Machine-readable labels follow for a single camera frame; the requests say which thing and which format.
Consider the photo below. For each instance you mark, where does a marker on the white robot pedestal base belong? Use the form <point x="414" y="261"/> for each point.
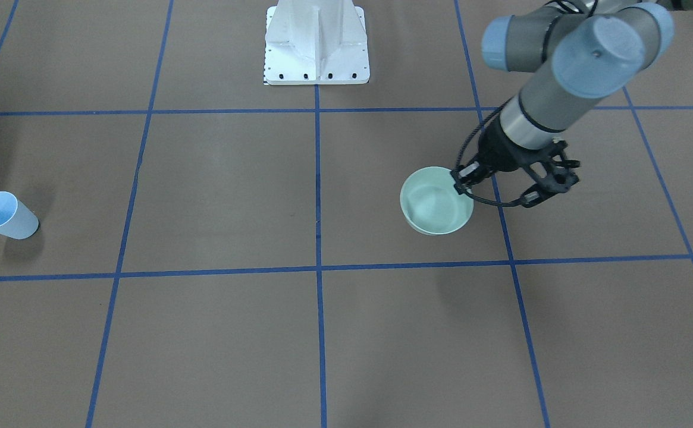
<point x="316" y="43"/>

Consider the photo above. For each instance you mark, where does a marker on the light blue plastic cup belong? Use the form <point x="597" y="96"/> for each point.
<point x="16" y="220"/>

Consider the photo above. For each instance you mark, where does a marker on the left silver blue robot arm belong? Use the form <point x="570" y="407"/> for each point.
<point x="576" y="56"/>

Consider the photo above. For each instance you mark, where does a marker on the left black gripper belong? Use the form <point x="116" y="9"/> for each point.
<point x="496" y="156"/>

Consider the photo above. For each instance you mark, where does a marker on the mint green bowl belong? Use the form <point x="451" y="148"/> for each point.
<point x="431" y="205"/>

